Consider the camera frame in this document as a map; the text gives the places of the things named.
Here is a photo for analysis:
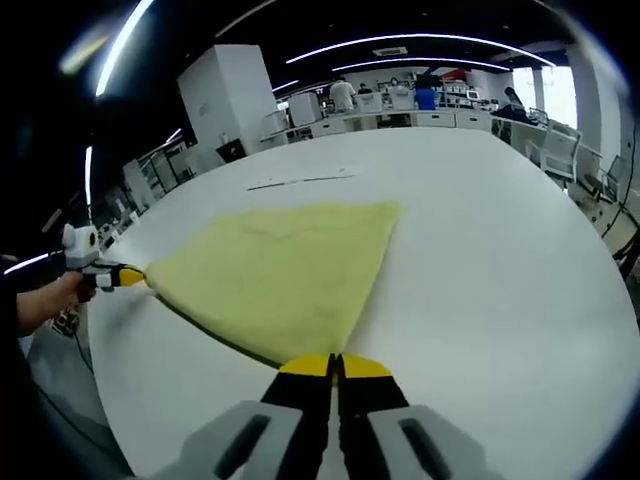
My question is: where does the glass front cabinet row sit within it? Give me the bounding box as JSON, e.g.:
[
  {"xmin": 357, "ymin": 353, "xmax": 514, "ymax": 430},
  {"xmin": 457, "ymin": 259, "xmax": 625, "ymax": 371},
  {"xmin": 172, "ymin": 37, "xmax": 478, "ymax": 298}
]
[{"xmin": 122, "ymin": 142, "xmax": 199, "ymax": 204}]

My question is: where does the black panel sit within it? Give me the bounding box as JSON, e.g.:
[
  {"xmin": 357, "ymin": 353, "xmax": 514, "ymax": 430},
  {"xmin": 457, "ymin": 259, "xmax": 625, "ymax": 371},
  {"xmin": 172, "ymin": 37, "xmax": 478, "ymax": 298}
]
[{"xmin": 215, "ymin": 140, "xmax": 247, "ymax": 162}]

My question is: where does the yellow blue black garment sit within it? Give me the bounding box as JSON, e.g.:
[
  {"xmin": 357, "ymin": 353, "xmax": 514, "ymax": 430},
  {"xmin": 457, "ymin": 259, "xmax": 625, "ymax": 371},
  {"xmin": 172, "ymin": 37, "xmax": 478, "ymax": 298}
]
[{"xmin": 144, "ymin": 199, "xmax": 404, "ymax": 371}]

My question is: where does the person's left hand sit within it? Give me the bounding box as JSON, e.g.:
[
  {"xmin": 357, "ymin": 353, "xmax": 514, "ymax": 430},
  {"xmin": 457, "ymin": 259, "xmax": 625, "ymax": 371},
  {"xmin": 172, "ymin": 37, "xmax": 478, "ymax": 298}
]
[{"xmin": 52, "ymin": 272, "xmax": 99, "ymax": 306}]

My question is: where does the person's dark clothing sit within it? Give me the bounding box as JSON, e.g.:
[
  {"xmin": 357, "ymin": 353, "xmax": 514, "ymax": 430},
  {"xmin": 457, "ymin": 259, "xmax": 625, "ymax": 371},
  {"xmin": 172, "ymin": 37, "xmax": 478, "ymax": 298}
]
[{"xmin": 0, "ymin": 319, "xmax": 51, "ymax": 451}]

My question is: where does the wide white pillar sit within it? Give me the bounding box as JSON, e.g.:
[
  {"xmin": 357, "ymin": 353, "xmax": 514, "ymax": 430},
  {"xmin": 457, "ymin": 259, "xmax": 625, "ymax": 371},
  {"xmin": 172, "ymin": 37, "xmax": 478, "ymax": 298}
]
[{"xmin": 175, "ymin": 43, "xmax": 280, "ymax": 161}]

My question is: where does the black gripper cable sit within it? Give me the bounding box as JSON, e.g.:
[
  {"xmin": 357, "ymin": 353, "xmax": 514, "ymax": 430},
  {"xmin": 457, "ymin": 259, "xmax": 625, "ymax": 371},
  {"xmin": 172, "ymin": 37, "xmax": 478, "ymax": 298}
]
[{"xmin": 29, "ymin": 324, "xmax": 126, "ymax": 456}]

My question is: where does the white boxy appliance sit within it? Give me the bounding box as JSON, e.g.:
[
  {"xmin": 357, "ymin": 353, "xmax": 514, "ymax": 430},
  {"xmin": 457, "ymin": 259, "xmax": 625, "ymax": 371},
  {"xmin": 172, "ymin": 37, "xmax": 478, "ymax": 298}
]
[{"xmin": 289, "ymin": 92, "xmax": 322, "ymax": 126}]

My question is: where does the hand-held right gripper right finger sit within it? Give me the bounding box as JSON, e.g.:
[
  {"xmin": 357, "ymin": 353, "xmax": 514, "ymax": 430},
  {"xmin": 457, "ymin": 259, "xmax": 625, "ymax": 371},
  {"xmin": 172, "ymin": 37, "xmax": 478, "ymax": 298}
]
[{"xmin": 335, "ymin": 352, "xmax": 501, "ymax": 480}]

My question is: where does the white office chair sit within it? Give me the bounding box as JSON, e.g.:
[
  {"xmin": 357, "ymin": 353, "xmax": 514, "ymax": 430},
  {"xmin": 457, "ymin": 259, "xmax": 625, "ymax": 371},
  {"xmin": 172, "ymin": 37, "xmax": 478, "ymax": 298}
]
[{"xmin": 527, "ymin": 122, "xmax": 584, "ymax": 189}]

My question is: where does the white counter cabinet row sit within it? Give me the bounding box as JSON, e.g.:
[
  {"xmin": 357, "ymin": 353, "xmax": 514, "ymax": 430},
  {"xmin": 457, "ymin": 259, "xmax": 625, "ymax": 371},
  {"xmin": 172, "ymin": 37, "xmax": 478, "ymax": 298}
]
[{"xmin": 259, "ymin": 107, "xmax": 496, "ymax": 146}]

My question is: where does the curved ceiling light strip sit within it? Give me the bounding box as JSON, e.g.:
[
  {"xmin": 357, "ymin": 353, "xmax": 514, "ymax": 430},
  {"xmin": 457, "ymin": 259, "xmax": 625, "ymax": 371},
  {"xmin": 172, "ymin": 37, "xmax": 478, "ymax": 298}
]
[
  {"xmin": 332, "ymin": 57, "xmax": 514, "ymax": 74},
  {"xmin": 285, "ymin": 33, "xmax": 556, "ymax": 66}
]

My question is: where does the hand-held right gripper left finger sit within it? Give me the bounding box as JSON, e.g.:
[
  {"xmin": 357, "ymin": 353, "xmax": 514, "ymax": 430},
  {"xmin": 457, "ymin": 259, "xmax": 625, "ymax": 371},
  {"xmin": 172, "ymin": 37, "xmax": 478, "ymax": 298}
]
[{"xmin": 149, "ymin": 352, "xmax": 335, "ymax": 480}]

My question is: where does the narrow white pillar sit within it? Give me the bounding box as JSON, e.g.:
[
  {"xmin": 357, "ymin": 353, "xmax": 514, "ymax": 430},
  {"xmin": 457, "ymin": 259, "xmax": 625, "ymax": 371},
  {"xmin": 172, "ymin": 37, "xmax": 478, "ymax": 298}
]
[{"xmin": 567, "ymin": 42, "xmax": 629, "ymax": 156}]

